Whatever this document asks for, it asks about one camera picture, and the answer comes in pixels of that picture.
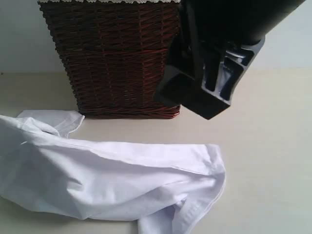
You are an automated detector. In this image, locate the white t-shirt red print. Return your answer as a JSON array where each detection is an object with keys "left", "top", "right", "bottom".
[{"left": 0, "top": 110, "right": 226, "bottom": 234}]

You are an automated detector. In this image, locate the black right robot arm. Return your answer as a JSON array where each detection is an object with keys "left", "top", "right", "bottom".
[{"left": 181, "top": 0, "right": 303, "bottom": 45}]

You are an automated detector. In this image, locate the dark red wicker basket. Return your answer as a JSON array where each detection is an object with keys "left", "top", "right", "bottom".
[{"left": 38, "top": 0, "right": 180, "bottom": 119}]

